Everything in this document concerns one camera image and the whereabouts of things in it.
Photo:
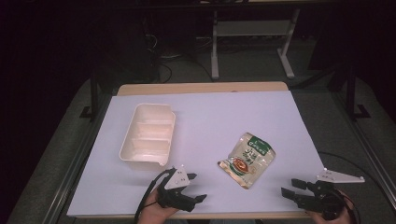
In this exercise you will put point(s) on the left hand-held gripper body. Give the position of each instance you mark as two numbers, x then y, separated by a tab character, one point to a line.
176	181

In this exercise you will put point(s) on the metal frame rail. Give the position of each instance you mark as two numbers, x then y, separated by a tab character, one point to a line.
370	155
67	168

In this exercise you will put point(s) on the black metal stand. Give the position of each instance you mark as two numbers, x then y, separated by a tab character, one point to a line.
94	99
351	93

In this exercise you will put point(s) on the beige green snack packet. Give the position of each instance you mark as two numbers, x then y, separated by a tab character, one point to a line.
246	161

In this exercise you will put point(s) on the person's left hand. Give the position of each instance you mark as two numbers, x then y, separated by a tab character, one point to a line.
153	212

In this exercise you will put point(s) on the pale sheet mat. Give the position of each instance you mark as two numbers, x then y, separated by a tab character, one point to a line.
202	118

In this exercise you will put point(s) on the person's right hand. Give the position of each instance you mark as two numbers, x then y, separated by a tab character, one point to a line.
319	218

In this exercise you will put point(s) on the white compartment tray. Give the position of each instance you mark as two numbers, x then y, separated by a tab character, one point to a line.
149	137

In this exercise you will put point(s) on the white metal stand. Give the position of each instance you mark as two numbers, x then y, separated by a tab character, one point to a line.
252	28

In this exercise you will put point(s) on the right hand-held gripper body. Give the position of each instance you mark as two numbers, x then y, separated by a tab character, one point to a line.
325	196

